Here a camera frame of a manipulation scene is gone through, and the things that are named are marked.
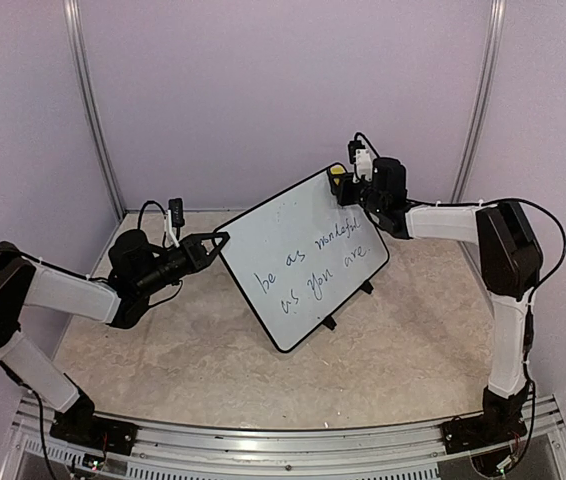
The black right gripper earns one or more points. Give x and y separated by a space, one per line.
343 194

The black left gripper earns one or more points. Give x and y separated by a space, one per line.
195 249

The yellow whiteboard eraser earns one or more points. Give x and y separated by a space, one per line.
337 170

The black framed whiteboard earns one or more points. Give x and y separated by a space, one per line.
298 257

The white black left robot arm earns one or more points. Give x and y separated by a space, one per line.
139 269

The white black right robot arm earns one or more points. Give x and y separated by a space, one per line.
510 260

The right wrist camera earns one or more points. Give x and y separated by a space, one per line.
360 158

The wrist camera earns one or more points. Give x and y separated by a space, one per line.
174 221
360 158

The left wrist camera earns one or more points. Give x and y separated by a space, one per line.
174 221

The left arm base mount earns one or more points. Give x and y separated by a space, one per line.
98 433

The right aluminium frame post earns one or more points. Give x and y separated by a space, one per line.
482 97

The aluminium frame post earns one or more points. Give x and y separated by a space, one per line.
72 14
482 97

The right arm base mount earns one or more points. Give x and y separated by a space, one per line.
475 432

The left aluminium frame post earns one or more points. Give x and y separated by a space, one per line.
72 14

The front aluminium rail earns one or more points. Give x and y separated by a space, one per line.
163 450

